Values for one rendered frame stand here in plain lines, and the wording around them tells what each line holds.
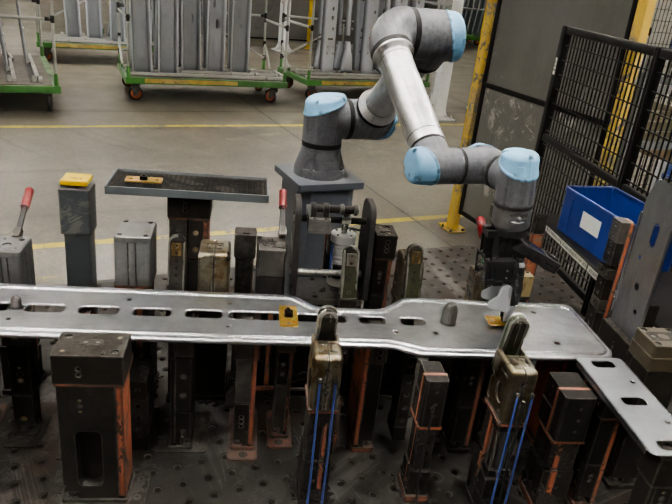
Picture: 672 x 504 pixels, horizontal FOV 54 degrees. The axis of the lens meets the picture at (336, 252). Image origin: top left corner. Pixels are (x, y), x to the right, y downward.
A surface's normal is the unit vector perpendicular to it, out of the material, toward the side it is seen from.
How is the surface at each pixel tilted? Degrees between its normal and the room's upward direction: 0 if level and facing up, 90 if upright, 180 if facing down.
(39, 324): 0
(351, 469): 0
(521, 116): 89
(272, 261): 90
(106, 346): 0
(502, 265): 90
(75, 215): 90
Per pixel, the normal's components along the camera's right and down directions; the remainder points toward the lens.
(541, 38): -0.92, 0.09
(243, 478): 0.10, -0.91
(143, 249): 0.11, 0.40
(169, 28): 0.32, 0.35
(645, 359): -0.99, -0.07
